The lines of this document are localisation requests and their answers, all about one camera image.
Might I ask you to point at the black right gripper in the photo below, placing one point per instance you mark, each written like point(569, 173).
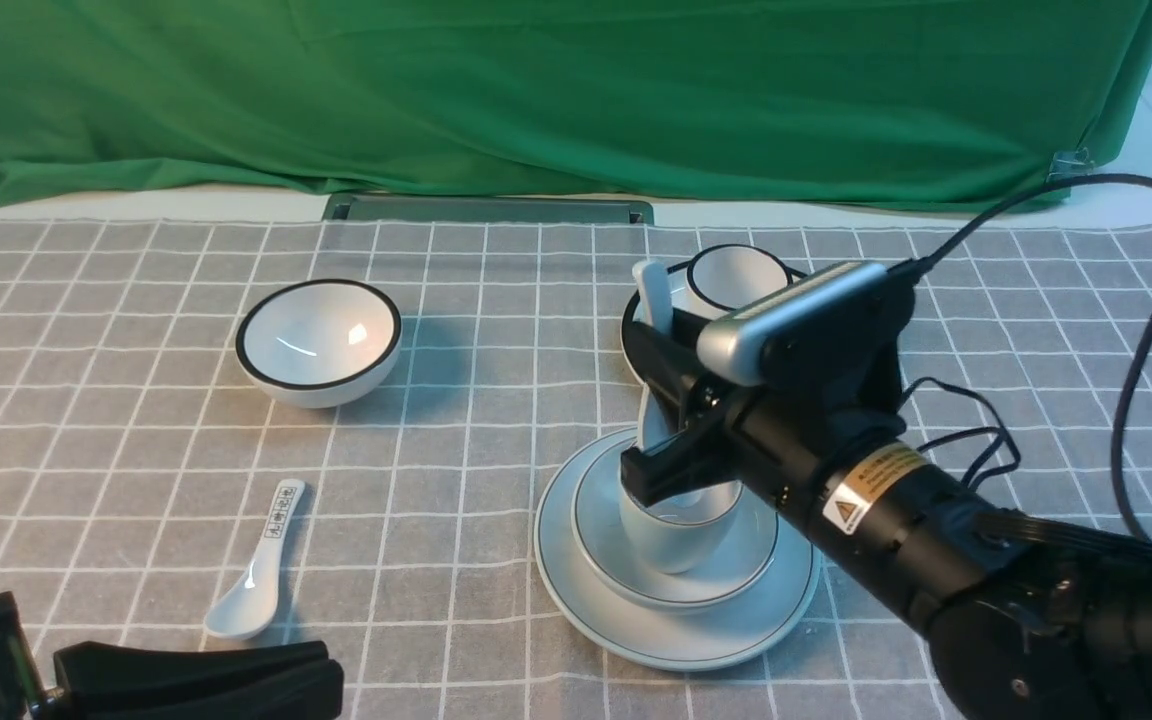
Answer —
point(833, 395)

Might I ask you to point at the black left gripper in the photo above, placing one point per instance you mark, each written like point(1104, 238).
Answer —
point(103, 681)

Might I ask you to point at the plain white ceramic spoon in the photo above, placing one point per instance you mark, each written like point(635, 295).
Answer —
point(655, 300)

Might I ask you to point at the pale blue cup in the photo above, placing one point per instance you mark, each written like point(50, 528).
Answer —
point(676, 534)

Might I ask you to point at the pale blue shallow bowl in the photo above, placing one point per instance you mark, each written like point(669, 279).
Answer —
point(739, 560)

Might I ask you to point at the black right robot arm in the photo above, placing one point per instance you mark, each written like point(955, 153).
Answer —
point(1025, 618)

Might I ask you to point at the white spoon with characters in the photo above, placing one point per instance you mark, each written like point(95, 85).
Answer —
point(249, 607)

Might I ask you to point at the white cup black rim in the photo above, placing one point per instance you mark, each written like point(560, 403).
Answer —
point(726, 277)

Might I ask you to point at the pale blue large plate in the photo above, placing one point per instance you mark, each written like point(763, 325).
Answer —
point(722, 635)

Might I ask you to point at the grey checked tablecloth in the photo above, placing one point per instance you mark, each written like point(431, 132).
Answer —
point(137, 461)

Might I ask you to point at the white bowl black rim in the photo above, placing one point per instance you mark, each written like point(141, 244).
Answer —
point(321, 343)

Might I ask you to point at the green backdrop cloth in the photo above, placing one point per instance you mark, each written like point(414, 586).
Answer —
point(902, 105)

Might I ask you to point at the metal backdrop clip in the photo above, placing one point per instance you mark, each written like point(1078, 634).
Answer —
point(1071, 164)

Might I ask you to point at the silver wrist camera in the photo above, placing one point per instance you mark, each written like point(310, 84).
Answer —
point(732, 346)

